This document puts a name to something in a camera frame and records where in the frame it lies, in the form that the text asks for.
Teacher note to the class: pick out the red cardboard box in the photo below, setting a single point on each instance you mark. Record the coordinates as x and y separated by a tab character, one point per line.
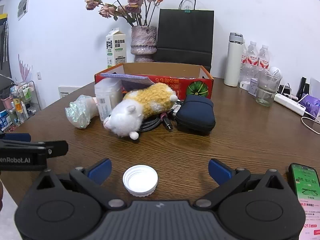
175	82

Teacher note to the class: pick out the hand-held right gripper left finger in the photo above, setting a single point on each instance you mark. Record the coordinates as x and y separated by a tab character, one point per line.
101	170

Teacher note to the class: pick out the wall poster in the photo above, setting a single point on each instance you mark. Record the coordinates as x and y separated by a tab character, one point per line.
23	5

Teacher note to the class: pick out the mottled pink vase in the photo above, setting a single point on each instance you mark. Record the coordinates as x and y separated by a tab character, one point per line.
143	42

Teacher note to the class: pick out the pink feather wall sticker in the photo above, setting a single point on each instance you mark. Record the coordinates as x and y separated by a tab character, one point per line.
25	70

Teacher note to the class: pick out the white power strip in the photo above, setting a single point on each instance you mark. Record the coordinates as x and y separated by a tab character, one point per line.
290	103

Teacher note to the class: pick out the white thermos bottle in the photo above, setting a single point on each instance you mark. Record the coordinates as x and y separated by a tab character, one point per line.
232	62

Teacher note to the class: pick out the black paper bag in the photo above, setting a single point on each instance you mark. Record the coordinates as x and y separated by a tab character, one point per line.
185	35

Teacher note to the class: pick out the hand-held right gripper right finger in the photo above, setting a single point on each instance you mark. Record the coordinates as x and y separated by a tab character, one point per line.
218	171

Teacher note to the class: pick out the wooden desktop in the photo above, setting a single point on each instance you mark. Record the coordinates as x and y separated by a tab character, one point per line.
187	150

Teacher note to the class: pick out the purple packet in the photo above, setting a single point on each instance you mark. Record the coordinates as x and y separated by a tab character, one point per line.
311	103

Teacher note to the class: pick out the white green milk carton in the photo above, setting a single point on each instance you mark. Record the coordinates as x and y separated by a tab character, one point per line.
116	50

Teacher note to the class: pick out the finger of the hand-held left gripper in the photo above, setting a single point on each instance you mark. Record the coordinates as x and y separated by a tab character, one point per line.
17	137
53	148

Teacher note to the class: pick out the dark wall hanging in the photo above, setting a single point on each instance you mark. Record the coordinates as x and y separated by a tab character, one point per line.
4	50

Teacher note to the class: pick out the crumpled iridescent plastic wrap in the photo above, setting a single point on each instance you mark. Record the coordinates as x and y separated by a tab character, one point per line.
80	110

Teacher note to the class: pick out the clear glass cup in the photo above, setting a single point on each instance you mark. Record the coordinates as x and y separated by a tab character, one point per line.
265	92

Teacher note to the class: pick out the purple cloth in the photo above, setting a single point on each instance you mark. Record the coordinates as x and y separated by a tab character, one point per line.
130	78

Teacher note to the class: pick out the small lavender box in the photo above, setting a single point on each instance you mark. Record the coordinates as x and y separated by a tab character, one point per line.
253	87

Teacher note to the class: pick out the white wall socket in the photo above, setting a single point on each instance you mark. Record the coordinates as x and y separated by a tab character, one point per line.
39	75

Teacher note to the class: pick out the white round device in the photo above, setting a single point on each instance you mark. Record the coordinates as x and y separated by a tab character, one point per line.
275	70

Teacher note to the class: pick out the white charger plug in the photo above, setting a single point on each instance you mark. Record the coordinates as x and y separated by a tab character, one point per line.
244	85

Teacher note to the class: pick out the smartphone with green screen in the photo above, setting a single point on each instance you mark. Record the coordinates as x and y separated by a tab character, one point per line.
308	192

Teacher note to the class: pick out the clear plastic swab container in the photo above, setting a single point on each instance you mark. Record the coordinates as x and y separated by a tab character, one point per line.
106	97

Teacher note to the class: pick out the clear water bottle red label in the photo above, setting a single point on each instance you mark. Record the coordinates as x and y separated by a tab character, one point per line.
248	62
263	57

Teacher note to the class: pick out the navy zip pouch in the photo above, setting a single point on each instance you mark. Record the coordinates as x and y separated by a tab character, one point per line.
196	112

